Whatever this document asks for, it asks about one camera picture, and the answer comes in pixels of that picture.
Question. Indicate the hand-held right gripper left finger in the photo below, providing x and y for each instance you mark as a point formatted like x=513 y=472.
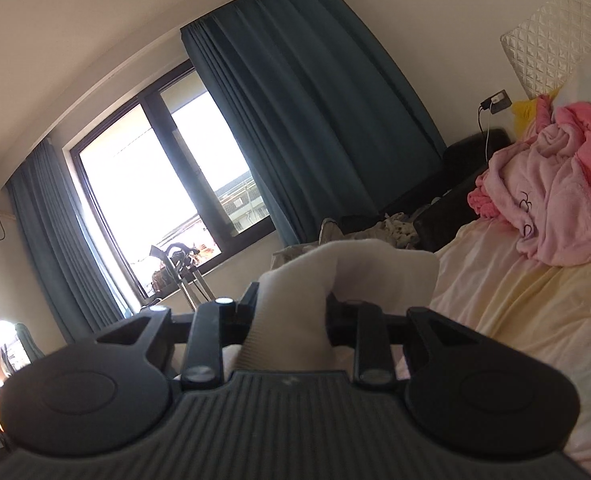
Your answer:
x=245 y=315

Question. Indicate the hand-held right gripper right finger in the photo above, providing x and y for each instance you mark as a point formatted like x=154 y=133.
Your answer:
x=338 y=325

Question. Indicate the cream fleece jacket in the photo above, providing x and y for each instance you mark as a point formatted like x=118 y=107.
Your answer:
x=300 y=300

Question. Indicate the crutches by window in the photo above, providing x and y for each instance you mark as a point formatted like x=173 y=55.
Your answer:
x=175 y=252

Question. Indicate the beige quilt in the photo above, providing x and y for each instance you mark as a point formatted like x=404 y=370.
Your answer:
x=331 y=227

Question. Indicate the spotted cloth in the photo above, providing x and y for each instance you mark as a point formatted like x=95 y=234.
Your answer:
x=400 y=230

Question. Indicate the dark framed window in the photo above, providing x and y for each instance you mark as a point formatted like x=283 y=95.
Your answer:
x=125 y=185

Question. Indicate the black sofa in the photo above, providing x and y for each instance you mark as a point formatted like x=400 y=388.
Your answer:
x=455 y=185

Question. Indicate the pastel bed sheet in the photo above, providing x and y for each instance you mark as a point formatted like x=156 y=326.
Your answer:
x=525 y=320

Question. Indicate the blue curtain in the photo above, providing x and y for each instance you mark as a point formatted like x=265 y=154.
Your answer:
x=50 y=235
x=300 y=110

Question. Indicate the wavy edged mirror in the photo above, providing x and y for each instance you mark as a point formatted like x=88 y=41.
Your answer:
x=5 y=340

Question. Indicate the pink fleece blanket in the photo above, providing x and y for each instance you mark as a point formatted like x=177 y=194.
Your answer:
x=555 y=185

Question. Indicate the white quilted headboard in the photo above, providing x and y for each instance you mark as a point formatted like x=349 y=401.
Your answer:
x=550 y=35

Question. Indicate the wall outlet with charger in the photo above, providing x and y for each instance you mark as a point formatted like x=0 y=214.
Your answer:
x=500 y=97

